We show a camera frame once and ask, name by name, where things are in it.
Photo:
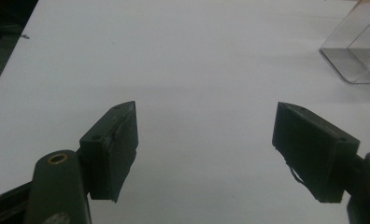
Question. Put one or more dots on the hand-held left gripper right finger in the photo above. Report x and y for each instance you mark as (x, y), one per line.
(314, 149)

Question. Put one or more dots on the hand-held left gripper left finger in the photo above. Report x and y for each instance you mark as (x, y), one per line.
(111, 152)

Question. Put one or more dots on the clear plastic organizer box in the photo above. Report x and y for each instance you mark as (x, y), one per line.
(351, 46)

